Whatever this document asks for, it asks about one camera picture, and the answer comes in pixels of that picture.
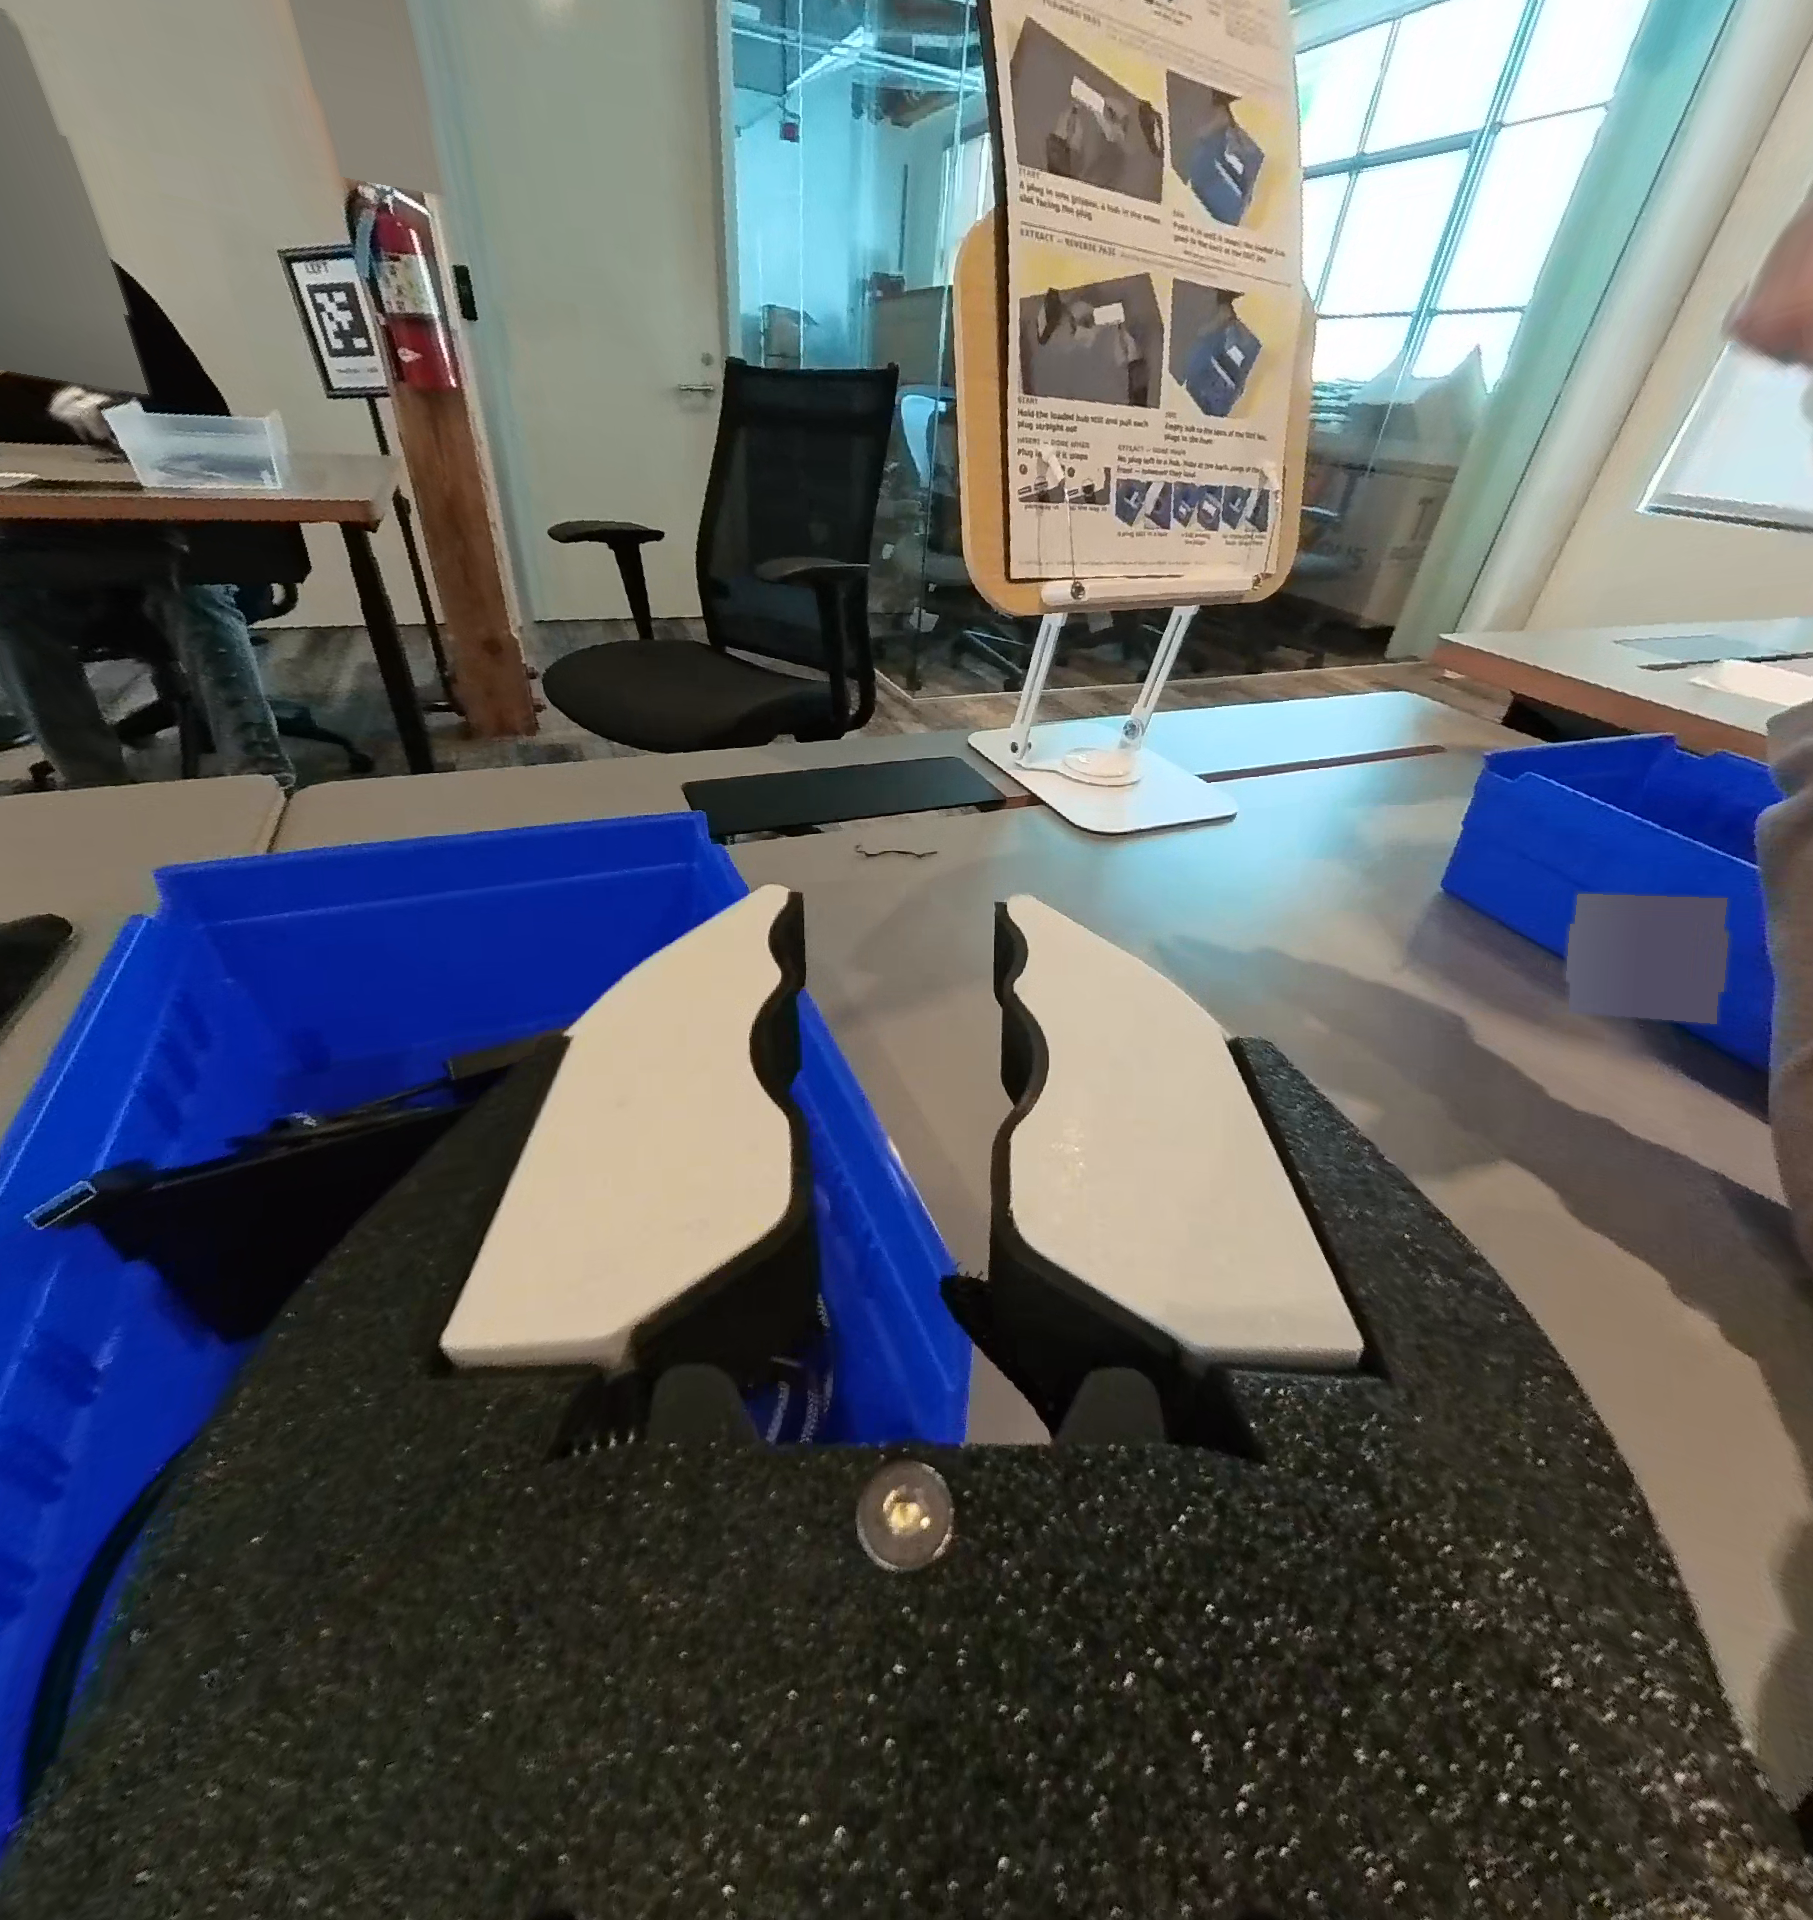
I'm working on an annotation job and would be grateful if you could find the white door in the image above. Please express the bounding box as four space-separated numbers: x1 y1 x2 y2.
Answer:
440 0 730 625

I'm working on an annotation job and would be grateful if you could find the printed moving box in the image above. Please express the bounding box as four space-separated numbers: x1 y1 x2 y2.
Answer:
1295 449 1462 634

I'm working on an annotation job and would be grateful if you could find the black bin divider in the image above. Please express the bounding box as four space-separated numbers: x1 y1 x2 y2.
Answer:
87 1034 571 1343

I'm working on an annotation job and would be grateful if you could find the wooden post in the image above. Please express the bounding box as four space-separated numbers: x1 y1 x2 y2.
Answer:
380 188 542 740

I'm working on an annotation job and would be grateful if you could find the grey braided cable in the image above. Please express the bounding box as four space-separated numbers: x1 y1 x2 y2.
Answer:
757 1349 848 1451

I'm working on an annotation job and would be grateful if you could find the red fire extinguisher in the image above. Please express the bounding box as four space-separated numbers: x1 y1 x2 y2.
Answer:
349 184 462 395

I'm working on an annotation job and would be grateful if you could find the instruction poster on stand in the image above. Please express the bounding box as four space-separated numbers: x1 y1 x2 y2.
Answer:
950 211 1320 839

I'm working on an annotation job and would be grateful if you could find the black office chair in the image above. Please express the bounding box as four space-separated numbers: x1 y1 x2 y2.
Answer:
542 357 903 752

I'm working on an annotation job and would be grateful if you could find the black flat pad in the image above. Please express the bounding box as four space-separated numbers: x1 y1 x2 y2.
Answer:
682 754 1012 843

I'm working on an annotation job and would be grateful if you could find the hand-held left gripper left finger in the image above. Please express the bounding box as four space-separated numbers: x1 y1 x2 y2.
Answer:
438 887 821 1438

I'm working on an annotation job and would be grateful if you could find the wood-edged grey desk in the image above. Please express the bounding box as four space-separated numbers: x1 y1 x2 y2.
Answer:
1432 615 1813 758

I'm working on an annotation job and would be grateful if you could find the grid window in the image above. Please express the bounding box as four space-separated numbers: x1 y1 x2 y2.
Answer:
1289 0 1749 393

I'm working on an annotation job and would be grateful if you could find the blue plastic bin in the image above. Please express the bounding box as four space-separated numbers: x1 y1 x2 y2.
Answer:
0 810 976 1876
1444 731 1786 1071

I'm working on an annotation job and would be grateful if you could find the black-white tag sign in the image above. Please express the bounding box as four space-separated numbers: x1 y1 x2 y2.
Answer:
280 244 396 402

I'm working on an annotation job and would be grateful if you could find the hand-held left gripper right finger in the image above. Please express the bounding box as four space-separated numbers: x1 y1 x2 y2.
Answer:
989 895 1367 1451

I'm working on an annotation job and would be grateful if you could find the clear plastic bin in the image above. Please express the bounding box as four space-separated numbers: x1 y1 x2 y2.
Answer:
102 402 285 489

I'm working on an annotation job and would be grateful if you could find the wooden desk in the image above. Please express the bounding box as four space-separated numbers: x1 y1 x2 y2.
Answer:
0 443 443 773

